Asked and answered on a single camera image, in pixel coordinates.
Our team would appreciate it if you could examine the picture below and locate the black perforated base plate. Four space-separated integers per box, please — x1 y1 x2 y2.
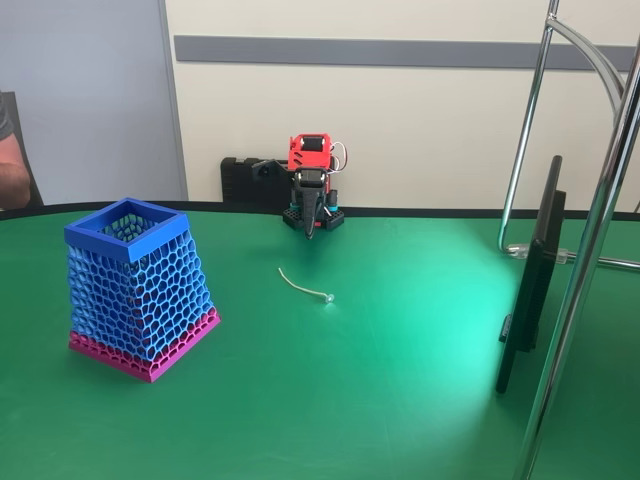
282 203 347 232

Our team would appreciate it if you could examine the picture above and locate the blue grey partition panel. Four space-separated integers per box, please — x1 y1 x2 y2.
0 0 189 207

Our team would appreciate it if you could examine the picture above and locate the black plastic case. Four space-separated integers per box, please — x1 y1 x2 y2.
221 156 291 204

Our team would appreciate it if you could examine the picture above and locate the red white servo cable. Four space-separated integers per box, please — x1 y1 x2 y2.
328 141 352 175

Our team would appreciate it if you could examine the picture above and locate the person's bare forearm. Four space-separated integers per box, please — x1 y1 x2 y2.
0 160 32 211

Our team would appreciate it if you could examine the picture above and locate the grey wall rail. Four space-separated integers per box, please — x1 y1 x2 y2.
173 34 640 70

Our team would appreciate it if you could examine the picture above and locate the clear plastic bracket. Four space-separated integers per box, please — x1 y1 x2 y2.
507 242 571 265

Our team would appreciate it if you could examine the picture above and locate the green table cloth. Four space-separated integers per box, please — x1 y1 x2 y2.
0 199 640 480

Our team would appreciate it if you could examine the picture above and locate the blue and pink lattice basket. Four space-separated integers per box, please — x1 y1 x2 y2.
63 197 223 384

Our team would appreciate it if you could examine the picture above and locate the person's grey shirt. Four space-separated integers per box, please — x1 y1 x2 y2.
0 89 24 169

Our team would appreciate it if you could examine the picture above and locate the white cable piece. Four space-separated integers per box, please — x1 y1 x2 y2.
277 266 336 305

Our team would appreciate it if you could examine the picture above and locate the chrome tube stand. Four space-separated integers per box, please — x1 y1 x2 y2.
497 0 640 480

